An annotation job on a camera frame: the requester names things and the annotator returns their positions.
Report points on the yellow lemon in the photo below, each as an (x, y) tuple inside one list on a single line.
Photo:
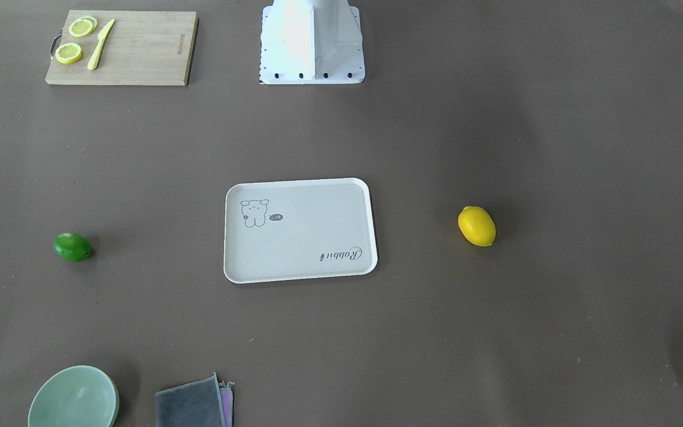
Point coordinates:
[(477, 226)]

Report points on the green lime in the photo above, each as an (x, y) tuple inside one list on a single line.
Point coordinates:
[(72, 246)]

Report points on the cream rabbit print tray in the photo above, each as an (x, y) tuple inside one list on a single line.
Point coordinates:
[(299, 229)]

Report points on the purple cloth under grey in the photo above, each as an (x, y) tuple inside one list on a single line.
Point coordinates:
[(227, 402)]

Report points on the grey folded cloth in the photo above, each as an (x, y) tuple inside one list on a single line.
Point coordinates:
[(194, 404)]

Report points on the wooden cutting board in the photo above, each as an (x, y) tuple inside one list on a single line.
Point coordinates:
[(144, 48)]

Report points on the yellow plastic knife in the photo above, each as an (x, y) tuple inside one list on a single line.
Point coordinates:
[(96, 56)]

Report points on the mint green bowl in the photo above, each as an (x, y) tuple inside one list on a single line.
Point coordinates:
[(75, 396)]

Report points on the lower lemon slice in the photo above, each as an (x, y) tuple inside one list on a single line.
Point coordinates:
[(68, 53)]

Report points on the lemon slice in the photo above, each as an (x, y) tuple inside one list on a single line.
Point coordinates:
[(68, 53), (83, 26)]

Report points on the upper lemon slice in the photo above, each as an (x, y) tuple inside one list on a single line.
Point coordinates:
[(83, 26)]

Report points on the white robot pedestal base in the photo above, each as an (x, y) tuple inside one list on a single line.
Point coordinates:
[(311, 43)]

